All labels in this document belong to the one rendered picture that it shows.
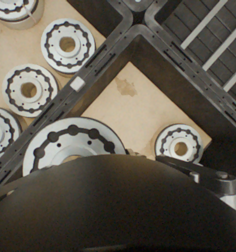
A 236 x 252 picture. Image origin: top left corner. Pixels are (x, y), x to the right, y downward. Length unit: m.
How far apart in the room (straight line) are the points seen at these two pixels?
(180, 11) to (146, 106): 0.22
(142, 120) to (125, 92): 0.07
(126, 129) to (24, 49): 0.27
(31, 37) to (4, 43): 0.05
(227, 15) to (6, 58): 0.49
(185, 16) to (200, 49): 0.08
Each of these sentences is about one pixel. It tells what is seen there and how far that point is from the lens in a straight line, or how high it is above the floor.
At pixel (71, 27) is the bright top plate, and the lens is 0.34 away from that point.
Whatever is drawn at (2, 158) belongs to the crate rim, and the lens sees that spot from 0.27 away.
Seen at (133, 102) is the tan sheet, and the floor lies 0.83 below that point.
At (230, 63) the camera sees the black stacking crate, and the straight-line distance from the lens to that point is 0.45.
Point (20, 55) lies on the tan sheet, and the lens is 0.39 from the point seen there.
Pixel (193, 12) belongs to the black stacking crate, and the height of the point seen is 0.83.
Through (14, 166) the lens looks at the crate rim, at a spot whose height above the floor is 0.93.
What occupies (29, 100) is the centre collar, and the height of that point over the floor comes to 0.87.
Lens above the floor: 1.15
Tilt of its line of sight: 85 degrees down
